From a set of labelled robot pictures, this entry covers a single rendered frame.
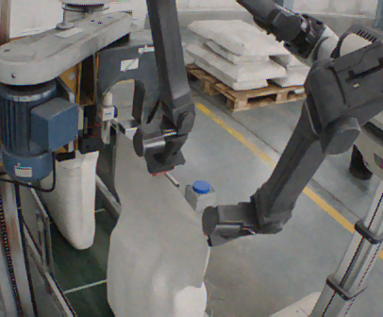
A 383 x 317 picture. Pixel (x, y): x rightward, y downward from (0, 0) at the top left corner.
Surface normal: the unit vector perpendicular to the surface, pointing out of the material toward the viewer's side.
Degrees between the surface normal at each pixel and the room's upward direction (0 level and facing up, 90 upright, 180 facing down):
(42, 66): 90
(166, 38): 94
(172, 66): 94
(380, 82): 55
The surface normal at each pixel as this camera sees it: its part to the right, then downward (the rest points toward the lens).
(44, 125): -0.53, 0.38
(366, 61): -0.57, -0.29
